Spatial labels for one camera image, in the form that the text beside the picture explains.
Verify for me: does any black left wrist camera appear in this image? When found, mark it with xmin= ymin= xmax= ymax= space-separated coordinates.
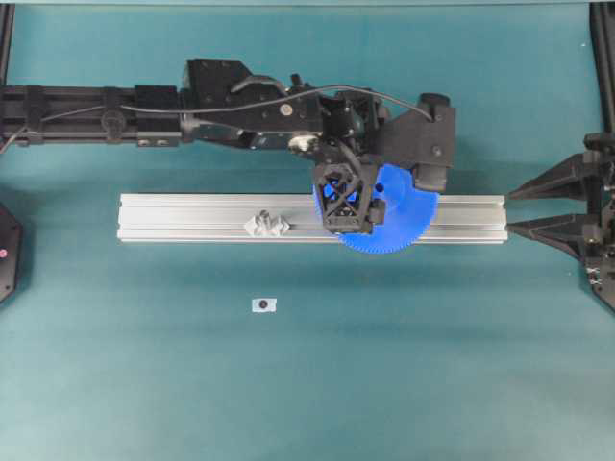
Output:
xmin=373 ymin=93 xmax=455 ymax=193

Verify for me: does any black right frame post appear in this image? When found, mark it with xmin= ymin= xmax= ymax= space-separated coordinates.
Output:
xmin=589 ymin=1 xmax=614 ymax=133

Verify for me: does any small white position marker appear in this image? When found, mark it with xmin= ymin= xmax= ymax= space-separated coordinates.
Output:
xmin=252 ymin=298 xmax=277 ymax=313

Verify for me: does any left clear shaft mount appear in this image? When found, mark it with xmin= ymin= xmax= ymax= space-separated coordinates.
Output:
xmin=244 ymin=210 xmax=290 ymax=238

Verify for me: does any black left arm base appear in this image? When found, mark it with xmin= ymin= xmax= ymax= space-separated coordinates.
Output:
xmin=0 ymin=205 xmax=23 ymax=303

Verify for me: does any aluminium extrusion rail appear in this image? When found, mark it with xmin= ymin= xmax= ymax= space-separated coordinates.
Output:
xmin=116 ymin=194 xmax=508 ymax=245

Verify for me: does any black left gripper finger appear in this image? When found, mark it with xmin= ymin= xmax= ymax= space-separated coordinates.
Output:
xmin=319 ymin=90 xmax=389 ymax=154
xmin=313 ymin=163 xmax=386 ymax=234

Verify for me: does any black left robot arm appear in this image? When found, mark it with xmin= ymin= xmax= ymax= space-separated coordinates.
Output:
xmin=1 ymin=59 xmax=388 ymax=234

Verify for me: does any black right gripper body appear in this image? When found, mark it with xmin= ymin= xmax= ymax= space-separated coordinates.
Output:
xmin=581 ymin=133 xmax=614 ymax=307

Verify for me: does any large blue plastic gear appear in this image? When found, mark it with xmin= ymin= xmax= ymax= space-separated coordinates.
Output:
xmin=312 ymin=164 xmax=439 ymax=255

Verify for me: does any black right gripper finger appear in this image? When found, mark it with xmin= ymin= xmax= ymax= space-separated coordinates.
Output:
xmin=506 ymin=214 xmax=587 ymax=259
xmin=506 ymin=154 xmax=586 ymax=200

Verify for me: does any black left frame post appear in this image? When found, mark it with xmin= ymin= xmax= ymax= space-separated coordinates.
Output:
xmin=0 ymin=3 xmax=15 ymax=85

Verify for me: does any black frame post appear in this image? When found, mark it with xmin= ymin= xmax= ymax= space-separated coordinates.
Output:
xmin=0 ymin=3 xmax=15 ymax=85
xmin=589 ymin=1 xmax=614 ymax=133

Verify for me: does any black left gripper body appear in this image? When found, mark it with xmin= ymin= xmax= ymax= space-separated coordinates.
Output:
xmin=180 ymin=59 xmax=325 ymax=150

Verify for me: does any black camera cable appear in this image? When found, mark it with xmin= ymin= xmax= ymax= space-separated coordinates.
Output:
xmin=0 ymin=84 xmax=433 ymax=155

